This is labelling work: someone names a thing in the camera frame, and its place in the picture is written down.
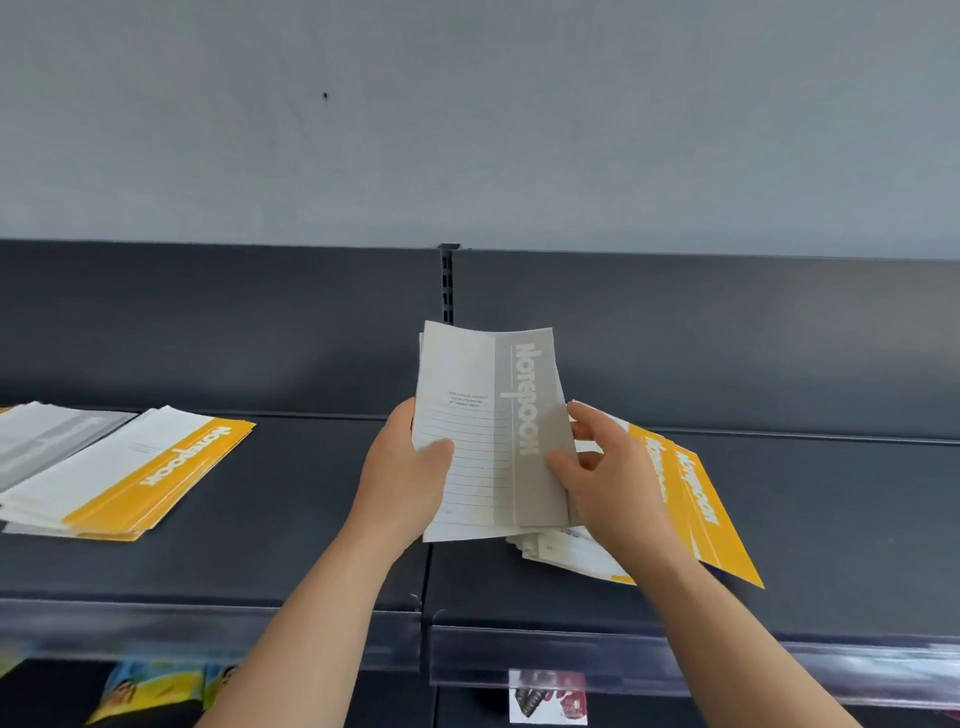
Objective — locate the person's left forearm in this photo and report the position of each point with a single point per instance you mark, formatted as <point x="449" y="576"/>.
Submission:
<point x="307" y="645"/>

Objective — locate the dark grey back panel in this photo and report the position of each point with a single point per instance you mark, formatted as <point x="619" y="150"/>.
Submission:
<point x="187" y="330"/>
<point x="750" y="345"/>

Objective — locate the small orange notebook stack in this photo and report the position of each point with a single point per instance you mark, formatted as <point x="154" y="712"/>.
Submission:
<point x="97" y="480"/>

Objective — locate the pile of white notebooks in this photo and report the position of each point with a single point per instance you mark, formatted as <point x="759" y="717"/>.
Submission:
<point x="712" y="517"/>

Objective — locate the person's right hand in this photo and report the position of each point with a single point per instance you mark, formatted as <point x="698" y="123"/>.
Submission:
<point x="622" y="502"/>

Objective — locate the slotted dark metal upright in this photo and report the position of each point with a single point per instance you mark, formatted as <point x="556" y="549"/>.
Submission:
<point x="447" y="285"/>

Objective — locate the person's left hand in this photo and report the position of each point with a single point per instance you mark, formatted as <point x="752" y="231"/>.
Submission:
<point x="397" y="487"/>

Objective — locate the clear plastic price rail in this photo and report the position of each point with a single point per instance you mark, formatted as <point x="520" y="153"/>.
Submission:
<point x="562" y="652"/>
<point x="150" y="630"/>

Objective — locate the small grey notebook stack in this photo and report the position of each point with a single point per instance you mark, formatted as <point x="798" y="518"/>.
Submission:
<point x="480" y="390"/>
<point x="45" y="439"/>

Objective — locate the yellow blue snack packet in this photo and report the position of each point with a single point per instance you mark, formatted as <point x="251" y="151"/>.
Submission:
<point x="219" y="682"/>
<point x="146" y="690"/>

